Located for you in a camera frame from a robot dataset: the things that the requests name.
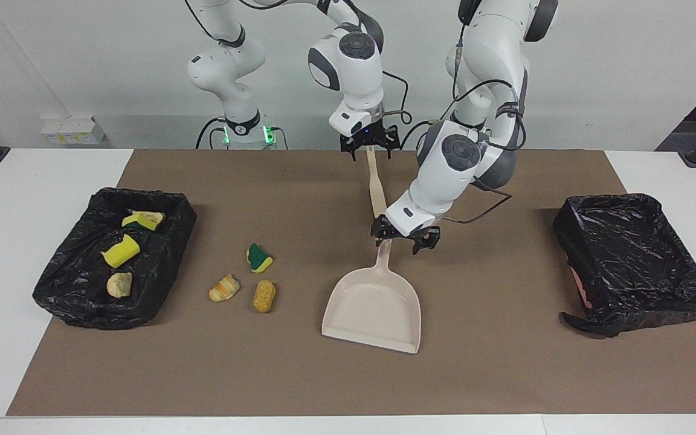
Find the large yellow sponge piece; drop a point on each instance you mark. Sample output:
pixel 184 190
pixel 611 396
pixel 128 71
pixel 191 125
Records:
pixel 121 251

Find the green and yellow sponge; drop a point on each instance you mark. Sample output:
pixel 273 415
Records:
pixel 258 258

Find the white wall power strip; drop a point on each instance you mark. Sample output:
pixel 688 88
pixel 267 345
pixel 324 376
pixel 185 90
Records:
pixel 73 132

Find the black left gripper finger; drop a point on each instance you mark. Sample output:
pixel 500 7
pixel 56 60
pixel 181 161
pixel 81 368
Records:
pixel 379 232
pixel 429 240

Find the beige hand brush black bristles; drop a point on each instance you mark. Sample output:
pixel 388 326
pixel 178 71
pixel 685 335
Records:
pixel 376 187

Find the beige plastic dustpan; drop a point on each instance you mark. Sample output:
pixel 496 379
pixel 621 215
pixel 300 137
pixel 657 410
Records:
pixel 372 308

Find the empty bin black bag lined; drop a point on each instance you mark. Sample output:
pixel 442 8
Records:
pixel 638 260

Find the brown paper table mat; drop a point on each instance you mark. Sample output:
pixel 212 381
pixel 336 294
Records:
pixel 384 380

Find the striped croissant bread piece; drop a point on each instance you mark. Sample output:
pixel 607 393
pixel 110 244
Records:
pixel 119 285
pixel 224 289

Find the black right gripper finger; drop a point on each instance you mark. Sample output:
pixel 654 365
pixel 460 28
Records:
pixel 349 148
pixel 391 144

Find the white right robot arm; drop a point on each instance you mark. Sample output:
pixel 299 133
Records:
pixel 354 66

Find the small yellow sponge piece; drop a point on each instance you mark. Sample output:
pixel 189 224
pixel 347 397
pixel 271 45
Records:
pixel 142 222

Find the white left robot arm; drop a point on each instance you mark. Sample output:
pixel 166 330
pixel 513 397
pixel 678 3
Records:
pixel 493 60

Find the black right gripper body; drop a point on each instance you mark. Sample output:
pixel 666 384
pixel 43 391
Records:
pixel 371 138

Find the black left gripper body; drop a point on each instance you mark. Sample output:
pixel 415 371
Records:
pixel 402 234

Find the pale flat bread piece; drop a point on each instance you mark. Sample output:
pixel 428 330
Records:
pixel 150 215

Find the trash bin black bag lined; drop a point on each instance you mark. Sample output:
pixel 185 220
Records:
pixel 154 278

